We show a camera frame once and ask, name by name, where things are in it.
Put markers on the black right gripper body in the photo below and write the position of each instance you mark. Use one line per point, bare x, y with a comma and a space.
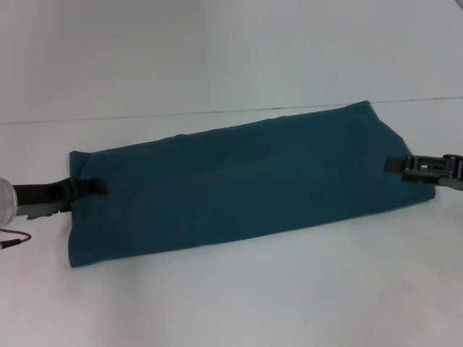
434, 172

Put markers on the teal t-shirt with FREE print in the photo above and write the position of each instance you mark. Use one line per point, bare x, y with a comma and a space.
235, 191

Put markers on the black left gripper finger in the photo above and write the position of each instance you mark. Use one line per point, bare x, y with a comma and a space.
88, 188

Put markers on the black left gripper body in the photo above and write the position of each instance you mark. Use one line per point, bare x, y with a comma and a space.
40, 199

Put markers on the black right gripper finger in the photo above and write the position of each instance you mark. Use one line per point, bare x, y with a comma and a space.
396, 164

